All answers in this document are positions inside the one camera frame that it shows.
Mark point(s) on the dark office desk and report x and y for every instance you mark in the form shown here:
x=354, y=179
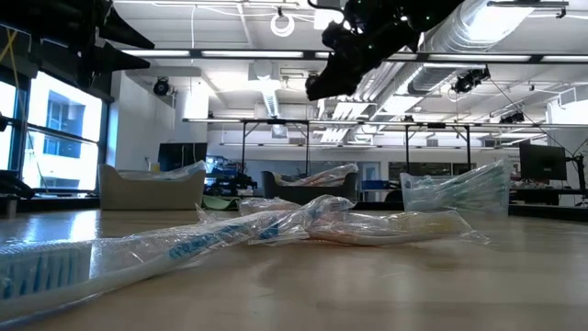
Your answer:
x=551, y=195

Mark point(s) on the black monitor stand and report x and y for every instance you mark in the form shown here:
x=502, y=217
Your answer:
x=581, y=174

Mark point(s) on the black curved object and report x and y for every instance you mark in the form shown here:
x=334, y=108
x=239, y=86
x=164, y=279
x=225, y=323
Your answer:
x=16, y=184

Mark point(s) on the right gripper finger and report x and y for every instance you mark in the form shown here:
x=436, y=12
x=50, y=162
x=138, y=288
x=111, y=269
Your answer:
x=340, y=76

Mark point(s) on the translucent white plastic bin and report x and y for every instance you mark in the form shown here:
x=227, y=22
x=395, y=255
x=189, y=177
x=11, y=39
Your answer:
x=151, y=193

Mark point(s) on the black overhead camera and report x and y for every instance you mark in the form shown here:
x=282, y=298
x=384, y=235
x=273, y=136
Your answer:
x=313, y=76

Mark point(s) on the clear plastic bin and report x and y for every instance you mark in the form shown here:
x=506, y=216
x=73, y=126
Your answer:
x=496, y=202

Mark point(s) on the black monitor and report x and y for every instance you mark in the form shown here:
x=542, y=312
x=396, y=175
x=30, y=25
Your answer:
x=542, y=162
x=181, y=157

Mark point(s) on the blue crate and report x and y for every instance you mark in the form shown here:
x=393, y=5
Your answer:
x=374, y=185

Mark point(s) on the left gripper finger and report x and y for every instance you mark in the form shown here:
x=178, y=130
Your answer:
x=121, y=59
x=124, y=33

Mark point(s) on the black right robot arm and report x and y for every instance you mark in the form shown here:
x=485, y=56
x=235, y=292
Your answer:
x=436, y=9

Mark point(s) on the green toothbrush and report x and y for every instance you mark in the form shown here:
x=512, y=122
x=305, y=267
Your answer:
x=459, y=188
x=441, y=197

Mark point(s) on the green folded cloth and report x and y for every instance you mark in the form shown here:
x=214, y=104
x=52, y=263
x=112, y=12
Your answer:
x=220, y=203

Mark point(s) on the black overhead frame beam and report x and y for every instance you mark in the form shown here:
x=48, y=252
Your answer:
x=252, y=54

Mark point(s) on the small black camera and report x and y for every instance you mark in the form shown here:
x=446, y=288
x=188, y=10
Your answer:
x=468, y=81
x=161, y=86
x=512, y=118

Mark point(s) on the teal plastic bin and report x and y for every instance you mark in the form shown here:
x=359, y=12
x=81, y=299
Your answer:
x=312, y=193

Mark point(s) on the window with dark frame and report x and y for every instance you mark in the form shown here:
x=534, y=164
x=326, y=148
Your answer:
x=59, y=161

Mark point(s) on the black metal rig frame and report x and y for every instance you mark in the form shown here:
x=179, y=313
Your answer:
x=436, y=125
x=275, y=122

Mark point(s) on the blue equipment pile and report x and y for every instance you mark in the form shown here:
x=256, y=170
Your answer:
x=222, y=166

